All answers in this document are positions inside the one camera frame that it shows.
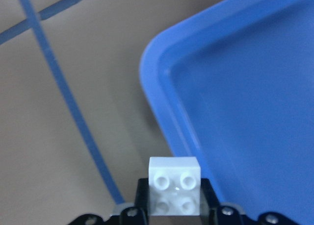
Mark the white block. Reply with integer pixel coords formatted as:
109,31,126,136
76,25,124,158
148,157,201,216

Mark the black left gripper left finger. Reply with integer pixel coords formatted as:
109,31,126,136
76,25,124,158
69,178,150,225

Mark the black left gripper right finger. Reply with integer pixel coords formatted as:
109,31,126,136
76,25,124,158
200,178,294,225

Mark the blue plastic tray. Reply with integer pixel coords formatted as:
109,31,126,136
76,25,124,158
140,0,314,214

